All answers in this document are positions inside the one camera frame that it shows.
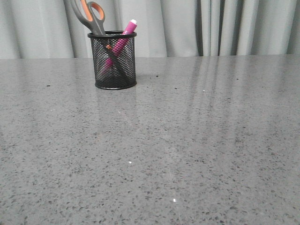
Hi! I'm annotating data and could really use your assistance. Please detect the magenta marker pen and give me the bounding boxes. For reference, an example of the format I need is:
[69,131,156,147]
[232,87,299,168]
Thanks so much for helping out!
[101,19,137,74]

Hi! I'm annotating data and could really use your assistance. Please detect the grey orange handled scissors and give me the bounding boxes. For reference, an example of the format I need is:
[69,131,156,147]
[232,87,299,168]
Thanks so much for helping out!
[69,0,132,83]

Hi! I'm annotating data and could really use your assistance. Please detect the black mesh pen cup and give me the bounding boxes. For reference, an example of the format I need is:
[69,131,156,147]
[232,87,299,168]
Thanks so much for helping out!
[88,30,137,90]

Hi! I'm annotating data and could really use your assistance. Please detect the grey curtain backdrop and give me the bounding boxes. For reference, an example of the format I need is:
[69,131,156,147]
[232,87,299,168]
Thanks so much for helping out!
[0,0,300,59]

